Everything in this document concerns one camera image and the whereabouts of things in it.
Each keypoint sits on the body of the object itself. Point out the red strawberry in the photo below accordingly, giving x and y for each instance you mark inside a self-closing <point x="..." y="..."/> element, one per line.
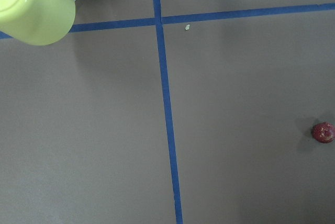
<point x="323" y="132"/>

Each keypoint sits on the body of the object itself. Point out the yellow plastic cup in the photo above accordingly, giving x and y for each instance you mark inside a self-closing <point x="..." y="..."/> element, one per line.
<point x="37" y="22"/>

